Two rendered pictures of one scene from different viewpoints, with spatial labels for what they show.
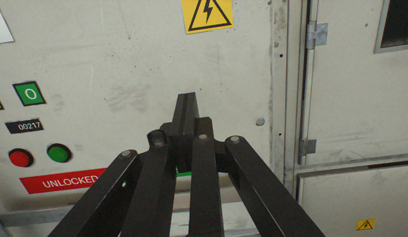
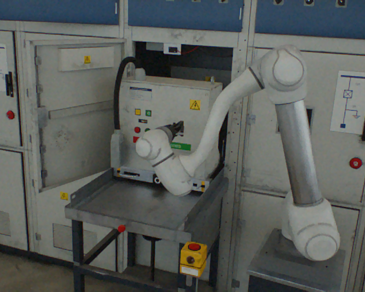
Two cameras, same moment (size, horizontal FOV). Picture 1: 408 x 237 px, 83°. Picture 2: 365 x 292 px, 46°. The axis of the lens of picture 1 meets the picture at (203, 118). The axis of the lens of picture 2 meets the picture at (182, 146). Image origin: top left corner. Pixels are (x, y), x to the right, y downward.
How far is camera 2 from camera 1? 183 cm
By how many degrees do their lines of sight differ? 17
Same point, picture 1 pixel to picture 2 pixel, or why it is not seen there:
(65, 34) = (163, 102)
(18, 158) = (137, 129)
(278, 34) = (237, 115)
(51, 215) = not seen: hidden behind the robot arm
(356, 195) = (273, 213)
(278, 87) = (236, 138)
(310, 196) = (247, 205)
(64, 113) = (154, 120)
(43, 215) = not seen: hidden behind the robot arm
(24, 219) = (131, 147)
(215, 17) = (196, 107)
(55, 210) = not seen: hidden behind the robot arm
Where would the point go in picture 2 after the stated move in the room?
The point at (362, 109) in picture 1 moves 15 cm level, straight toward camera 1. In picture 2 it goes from (272, 159) to (252, 163)
